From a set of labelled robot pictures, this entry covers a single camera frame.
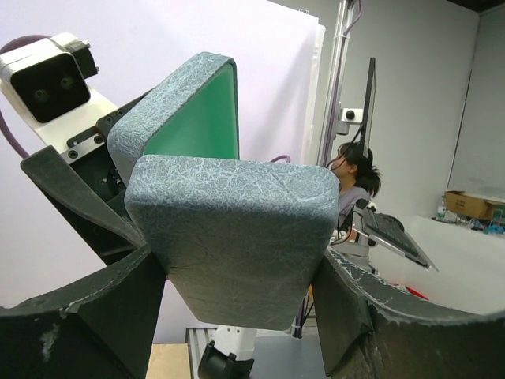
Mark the black keyboard on tray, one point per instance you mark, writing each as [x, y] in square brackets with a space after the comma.
[388, 232]

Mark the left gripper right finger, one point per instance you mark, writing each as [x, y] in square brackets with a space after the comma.
[369, 328]

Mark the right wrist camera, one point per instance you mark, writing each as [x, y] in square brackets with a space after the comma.
[44, 79]

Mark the aluminium frame rail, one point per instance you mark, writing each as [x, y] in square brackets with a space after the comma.
[349, 14]

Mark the cardboard box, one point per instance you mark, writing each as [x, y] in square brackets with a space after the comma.
[473, 207]

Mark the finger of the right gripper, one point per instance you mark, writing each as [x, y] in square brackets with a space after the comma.
[108, 231]

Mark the grey glasses case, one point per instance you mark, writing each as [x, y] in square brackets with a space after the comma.
[239, 240]

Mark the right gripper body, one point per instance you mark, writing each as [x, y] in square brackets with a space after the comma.
[88, 156]

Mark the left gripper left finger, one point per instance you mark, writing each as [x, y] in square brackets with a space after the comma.
[101, 326]

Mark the black monitor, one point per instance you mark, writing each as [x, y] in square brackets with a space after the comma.
[367, 116]

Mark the person with black hair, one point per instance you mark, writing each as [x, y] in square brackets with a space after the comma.
[358, 180]

